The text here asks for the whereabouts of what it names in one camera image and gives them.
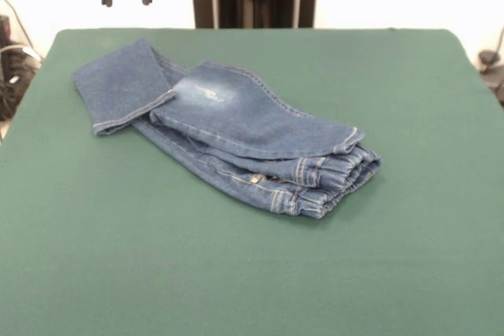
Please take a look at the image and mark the dark green table cloth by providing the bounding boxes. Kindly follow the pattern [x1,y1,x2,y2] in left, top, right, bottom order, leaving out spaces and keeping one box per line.
[0,28,504,336]

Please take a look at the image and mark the dark wheeled stand base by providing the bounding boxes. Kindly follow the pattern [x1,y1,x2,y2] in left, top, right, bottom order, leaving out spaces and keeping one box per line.
[477,49,504,107]
[0,15,43,121]

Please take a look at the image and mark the blue denim jeans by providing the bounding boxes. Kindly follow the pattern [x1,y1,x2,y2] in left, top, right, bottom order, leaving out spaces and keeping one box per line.
[70,36,383,221]

